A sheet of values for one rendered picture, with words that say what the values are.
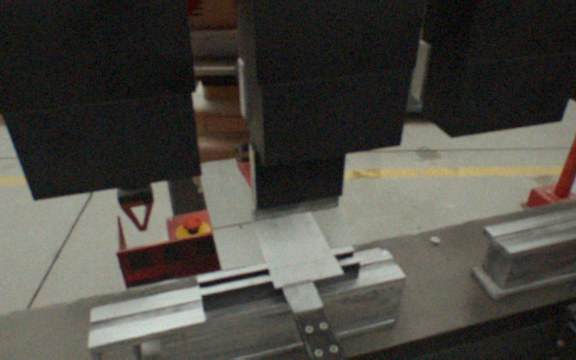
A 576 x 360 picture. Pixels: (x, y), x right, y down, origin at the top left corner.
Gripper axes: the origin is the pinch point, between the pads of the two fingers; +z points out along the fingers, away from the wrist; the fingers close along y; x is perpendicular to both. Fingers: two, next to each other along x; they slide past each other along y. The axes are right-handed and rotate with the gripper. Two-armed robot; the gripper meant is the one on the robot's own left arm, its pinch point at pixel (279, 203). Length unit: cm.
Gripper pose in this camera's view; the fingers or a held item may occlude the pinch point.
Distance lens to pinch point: 65.3
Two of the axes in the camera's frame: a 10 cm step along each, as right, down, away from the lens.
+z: 1.2, 9.9, 0.8
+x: -2.5, -0.5, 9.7
